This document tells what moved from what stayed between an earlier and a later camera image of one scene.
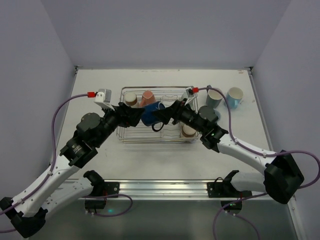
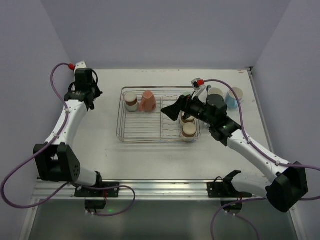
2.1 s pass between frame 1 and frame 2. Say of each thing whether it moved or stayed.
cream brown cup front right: stayed
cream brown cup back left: stayed
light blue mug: stayed
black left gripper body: moved
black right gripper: moved
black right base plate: stayed
